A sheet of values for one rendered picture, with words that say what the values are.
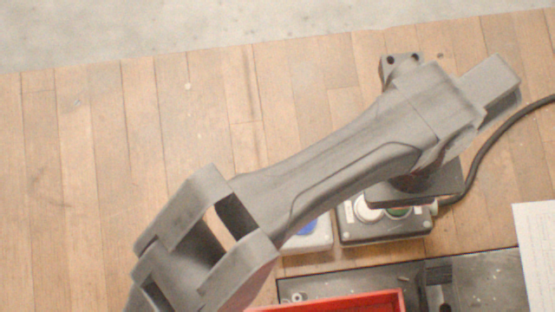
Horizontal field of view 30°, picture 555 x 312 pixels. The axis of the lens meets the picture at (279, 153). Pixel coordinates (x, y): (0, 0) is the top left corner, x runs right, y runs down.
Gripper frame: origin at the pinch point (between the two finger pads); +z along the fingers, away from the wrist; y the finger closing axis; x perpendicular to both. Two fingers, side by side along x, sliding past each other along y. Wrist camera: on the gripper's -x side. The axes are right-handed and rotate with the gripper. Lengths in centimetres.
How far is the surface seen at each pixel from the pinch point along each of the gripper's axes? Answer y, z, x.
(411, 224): -1.4, 4.6, 2.4
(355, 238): 5.2, 4.7, 3.3
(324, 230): 8.5, 4.6, 2.0
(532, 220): -15.9, 7.3, 2.8
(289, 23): 3, 98, -70
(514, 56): -17.8, 7.7, -18.2
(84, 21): 48, 98, -76
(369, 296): 4.8, 2.0, 10.6
